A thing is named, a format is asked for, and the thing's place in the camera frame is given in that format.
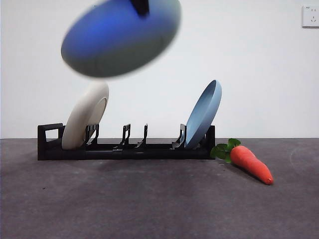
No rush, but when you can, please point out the orange carrot with green leaves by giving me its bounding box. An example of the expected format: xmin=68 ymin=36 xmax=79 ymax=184
xmin=210 ymin=138 xmax=274 ymax=186

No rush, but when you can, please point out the blue plate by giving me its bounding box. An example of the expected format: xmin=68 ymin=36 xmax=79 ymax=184
xmin=184 ymin=79 xmax=222 ymax=149

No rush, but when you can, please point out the white wall socket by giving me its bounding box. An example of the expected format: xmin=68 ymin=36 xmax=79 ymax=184
xmin=302 ymin=5 xmax=319 ymax=28

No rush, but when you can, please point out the cream plate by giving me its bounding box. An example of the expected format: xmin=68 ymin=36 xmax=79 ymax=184
xmin=61 ymin=80 xmax=110 ymax=150

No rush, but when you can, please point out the black plate rack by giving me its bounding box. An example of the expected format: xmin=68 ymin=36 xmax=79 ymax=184
xmin=37 ymin=122 xmax=216 ymax=161

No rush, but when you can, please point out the green plate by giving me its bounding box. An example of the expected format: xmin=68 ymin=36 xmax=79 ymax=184
xmin=60 ymin=0 xmax=182 ymax=82

